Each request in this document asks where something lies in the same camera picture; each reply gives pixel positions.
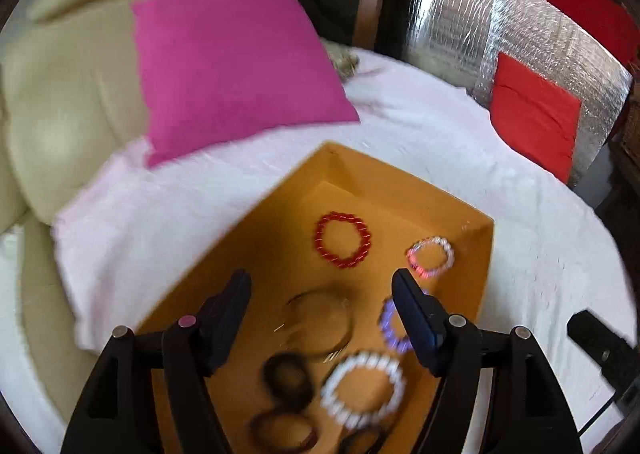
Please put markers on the red cushion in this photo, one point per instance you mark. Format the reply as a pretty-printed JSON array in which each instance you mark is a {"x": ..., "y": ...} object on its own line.
[{"x": 532, "y": 119}]

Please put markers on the magenta cushion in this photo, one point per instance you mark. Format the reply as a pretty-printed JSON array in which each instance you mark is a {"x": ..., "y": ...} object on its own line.
[{"x": 230, "y": 69}]

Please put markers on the cream sofa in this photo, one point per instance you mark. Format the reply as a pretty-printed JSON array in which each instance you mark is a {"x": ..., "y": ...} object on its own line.
[{"x": 70, "y": 99}]

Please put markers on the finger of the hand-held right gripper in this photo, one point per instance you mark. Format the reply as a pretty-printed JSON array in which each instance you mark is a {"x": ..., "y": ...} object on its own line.
[{"x": 597, "y": 344}]

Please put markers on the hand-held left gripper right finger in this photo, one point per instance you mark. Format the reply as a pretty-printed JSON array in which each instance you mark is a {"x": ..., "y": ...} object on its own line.
[{"x": 415, "y": 319}]

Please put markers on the silver foil mat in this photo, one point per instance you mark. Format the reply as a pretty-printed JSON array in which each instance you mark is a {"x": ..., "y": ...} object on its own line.
[{"x": 450, "y": 14}]

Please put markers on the dark wooden shelf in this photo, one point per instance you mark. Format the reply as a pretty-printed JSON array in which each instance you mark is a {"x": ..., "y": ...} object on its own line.
[{"x": 622, "y": 169}]

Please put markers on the orange cardboard box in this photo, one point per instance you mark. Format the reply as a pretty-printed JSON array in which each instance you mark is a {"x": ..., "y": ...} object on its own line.
[{"x": 300, "y": 194}]

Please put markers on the silver metal bangle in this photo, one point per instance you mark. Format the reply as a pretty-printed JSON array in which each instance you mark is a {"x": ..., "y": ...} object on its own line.
[{"x": 347, "y": 329}]

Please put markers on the patterned cloth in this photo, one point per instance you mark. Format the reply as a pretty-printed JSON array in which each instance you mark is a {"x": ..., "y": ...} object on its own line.
[{"x": 344, "y": 62}]

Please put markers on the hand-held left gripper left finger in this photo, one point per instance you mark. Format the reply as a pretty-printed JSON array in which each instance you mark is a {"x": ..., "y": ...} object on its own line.
[{"x": 234, "y": 314}]

